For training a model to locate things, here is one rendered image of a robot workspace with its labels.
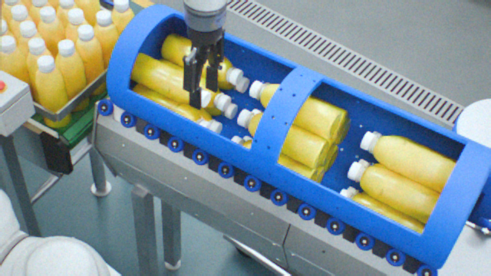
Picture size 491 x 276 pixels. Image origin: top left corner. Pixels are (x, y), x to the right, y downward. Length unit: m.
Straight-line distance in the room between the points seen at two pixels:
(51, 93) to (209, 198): 0.48
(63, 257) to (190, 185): 0.70
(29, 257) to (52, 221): 1.67
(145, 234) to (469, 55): 2.13
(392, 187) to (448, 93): 2.02
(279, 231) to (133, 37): 0.58
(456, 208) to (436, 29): 2.49
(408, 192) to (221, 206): 0.51
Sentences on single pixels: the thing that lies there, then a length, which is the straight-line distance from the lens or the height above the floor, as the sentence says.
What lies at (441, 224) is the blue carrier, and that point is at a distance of 1.40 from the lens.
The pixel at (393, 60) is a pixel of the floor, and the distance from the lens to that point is 3.53.
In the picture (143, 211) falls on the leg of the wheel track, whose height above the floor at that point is 0.55.
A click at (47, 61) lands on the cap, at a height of 1.11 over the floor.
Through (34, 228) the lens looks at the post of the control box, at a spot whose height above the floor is 0.48.
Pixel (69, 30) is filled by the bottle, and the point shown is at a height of 1.07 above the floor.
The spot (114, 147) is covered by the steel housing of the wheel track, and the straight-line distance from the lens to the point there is 1.85.
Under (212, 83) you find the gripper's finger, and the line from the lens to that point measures 1.60.
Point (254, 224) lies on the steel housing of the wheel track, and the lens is 1.70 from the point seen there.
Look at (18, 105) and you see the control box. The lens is 1.71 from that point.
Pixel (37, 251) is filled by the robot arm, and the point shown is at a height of 1.33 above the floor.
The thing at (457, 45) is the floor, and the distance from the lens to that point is 3.74.
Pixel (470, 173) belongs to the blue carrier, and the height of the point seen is 1.23.
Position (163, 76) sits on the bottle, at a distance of 1.62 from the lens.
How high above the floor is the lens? 2.25
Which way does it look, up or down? 48 degrees down
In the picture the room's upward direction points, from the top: 5 degrees clockwise
